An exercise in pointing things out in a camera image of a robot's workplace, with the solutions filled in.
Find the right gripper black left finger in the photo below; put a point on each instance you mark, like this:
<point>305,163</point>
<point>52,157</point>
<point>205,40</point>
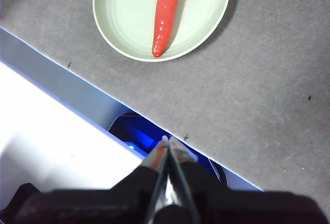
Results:
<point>129,203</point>

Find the dark blue base block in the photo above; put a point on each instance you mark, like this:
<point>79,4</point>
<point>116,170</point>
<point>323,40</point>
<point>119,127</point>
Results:
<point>134,131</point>

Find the green plate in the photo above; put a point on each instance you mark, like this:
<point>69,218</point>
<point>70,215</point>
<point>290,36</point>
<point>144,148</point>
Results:
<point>123,28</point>

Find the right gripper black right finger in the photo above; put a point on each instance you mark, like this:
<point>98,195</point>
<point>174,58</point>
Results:
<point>232,206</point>

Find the orange carrot with green leaves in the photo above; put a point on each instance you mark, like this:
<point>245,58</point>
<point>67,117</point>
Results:
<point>165,15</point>

